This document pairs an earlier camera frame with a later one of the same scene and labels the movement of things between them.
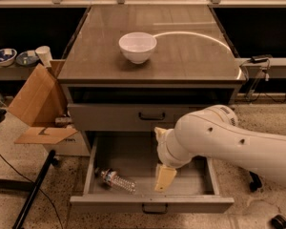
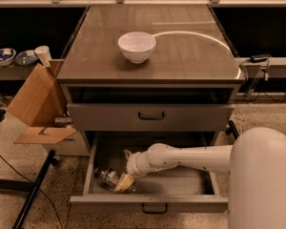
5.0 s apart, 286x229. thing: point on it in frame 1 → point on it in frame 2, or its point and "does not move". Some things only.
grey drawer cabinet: [194, 64] does not move
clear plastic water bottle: [112, 177] does not move
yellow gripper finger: [160, 133] → [128, 154]
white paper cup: [45, 54] does not move
